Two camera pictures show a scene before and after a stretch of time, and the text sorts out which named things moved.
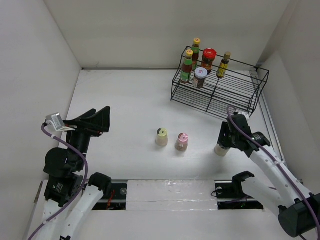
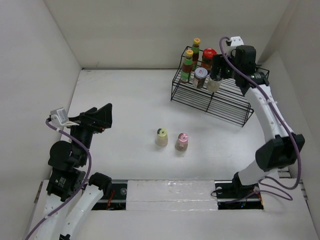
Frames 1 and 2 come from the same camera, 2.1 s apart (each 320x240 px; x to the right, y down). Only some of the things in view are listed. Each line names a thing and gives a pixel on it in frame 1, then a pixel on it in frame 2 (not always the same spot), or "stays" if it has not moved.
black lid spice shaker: (220, 151) -> (213, 83)
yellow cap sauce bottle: (195, 49) stays
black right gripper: (225, 129) -> (218, 60)
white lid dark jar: (200, 75) stays
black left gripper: (91, 122) stays
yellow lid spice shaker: (162, 139) stays
